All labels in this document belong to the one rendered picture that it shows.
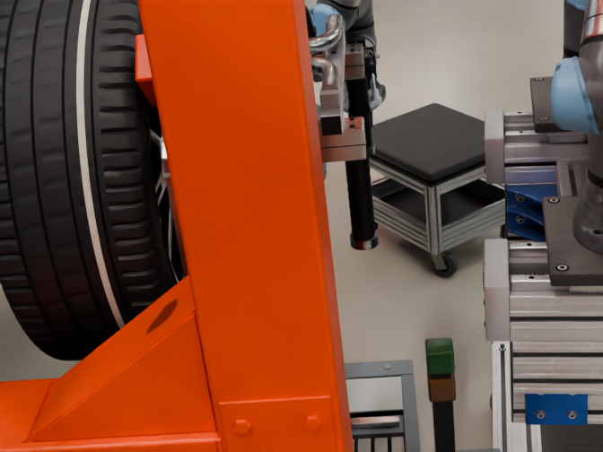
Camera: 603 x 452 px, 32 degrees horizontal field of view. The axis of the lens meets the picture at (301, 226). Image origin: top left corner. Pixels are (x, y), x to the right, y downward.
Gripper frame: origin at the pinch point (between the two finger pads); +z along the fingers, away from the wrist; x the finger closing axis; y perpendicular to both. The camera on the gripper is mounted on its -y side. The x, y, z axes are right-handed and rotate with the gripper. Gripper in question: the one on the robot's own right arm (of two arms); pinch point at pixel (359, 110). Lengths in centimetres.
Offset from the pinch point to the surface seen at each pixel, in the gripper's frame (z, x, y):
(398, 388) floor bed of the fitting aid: -17, 3, -75
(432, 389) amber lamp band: 52, 8, -24
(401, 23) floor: -316, 15, -83
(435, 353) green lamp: 52, 9, -17
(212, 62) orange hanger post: 70, -13, 35
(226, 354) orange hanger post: 70, -17, -2
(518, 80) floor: -226, 58, -83
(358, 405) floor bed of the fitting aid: -12, -7, -75
